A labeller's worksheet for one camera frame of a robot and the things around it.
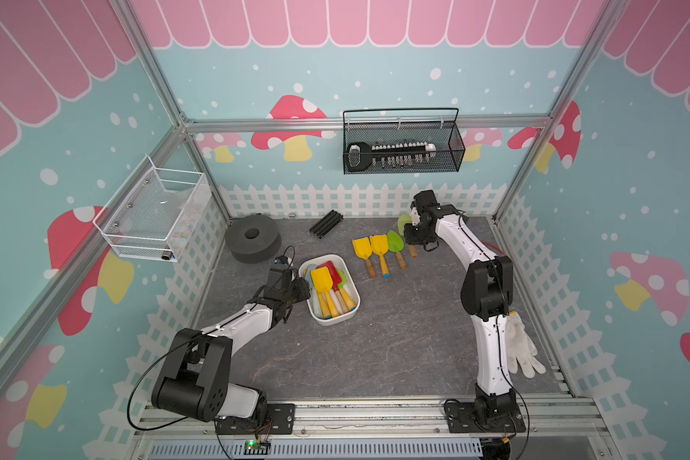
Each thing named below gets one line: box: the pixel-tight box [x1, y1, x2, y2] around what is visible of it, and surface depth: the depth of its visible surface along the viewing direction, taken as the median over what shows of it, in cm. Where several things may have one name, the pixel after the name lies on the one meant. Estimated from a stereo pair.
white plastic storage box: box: [299, 253, 361, 326], surface depth 100 cm
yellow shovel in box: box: [310, 266, 340, 319], surface depth 101 cm
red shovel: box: [316, 260, 349, 313], surface depth 102 cm
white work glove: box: [505, 310, 547, 379], surface depth 87 cm
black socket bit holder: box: [346, 141, 437, 172], surface depth 91 cm
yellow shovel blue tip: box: [368, 233, 391, 279], surface depth 112 cm
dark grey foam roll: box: [225, 214, 283, 265], surface depth 108 cm
